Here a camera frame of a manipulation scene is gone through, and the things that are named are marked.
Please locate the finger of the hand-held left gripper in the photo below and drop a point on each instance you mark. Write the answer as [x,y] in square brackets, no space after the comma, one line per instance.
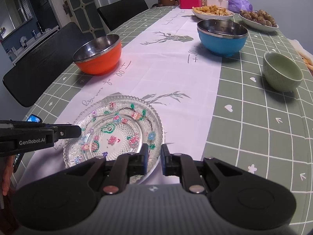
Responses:
[69,132]

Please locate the fried potato strips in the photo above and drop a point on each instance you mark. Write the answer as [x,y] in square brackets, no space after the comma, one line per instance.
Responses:
[212,10]

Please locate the orange steel bowl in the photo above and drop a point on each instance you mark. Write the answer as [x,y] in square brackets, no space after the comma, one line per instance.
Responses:
[100,66]

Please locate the person's left hand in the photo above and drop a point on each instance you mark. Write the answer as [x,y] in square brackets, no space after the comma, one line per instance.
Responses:
[6,173]

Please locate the green ceramic bowl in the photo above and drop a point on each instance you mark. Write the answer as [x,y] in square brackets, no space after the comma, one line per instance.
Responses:
[281,80]

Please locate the white serving plate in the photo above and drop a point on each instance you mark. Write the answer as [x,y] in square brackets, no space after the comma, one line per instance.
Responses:
[256,26]
[212,17]

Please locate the glass-paned door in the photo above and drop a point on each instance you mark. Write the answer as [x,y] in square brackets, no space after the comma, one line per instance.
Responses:
[80,12]

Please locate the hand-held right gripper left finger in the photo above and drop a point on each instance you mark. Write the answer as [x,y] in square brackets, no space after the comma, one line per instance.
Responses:
[146,160]

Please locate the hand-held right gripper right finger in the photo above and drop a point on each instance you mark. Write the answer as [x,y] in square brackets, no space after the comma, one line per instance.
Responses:
[163,161]

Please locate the purple tissue pack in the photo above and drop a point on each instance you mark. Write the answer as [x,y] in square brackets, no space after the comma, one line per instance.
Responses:
[239,5]

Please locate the black chair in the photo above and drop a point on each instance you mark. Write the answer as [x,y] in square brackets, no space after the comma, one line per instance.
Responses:
[46,61]
[122,7]

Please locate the blue steel bowl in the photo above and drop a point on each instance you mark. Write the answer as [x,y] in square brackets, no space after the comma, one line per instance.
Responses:
[220,46]

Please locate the large floral glass plate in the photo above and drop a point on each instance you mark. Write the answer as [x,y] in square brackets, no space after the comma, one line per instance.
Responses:
[151,124]

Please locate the orange patterned cloth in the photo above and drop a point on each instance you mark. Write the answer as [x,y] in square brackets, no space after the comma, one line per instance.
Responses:
[307,60]

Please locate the white flat box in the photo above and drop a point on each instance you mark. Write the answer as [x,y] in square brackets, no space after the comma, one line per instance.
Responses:
[215,2]

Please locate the white counter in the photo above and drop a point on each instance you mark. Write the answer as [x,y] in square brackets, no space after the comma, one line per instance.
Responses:
[29,45]

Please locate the window with blinds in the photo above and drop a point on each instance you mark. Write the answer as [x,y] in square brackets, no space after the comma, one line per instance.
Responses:
[17,7]

